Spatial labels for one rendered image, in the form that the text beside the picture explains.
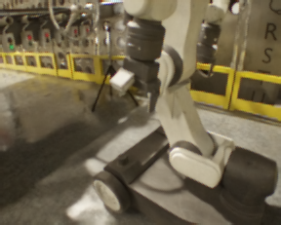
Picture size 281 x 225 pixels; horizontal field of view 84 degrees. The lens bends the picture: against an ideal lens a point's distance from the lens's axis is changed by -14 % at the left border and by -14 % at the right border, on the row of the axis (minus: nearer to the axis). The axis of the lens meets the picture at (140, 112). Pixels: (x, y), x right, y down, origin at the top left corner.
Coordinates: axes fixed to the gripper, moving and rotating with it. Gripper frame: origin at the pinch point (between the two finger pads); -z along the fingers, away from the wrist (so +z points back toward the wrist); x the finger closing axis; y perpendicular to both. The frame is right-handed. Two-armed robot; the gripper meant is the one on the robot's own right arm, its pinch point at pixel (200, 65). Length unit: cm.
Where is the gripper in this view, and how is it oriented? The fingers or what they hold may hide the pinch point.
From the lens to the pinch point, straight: 85.9
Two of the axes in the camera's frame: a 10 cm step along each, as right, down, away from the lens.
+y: -6.3, 3.6, -6.8
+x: -7.6, -4.5, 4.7
